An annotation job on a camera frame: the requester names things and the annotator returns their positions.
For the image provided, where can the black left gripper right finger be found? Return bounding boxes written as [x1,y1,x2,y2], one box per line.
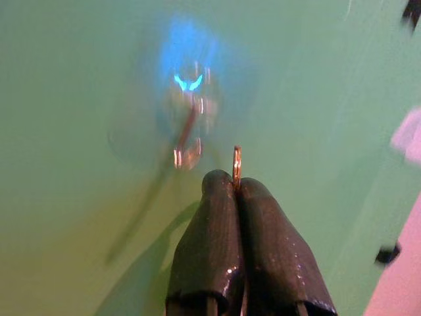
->
[236,176,339,316]

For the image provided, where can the blue key with ring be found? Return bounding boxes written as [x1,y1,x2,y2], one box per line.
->
[231,145,244,191]

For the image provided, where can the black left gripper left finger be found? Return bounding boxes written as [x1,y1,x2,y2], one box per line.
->
[165,169,245,316]

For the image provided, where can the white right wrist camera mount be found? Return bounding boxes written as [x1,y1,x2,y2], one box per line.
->
[389,105,421,165]

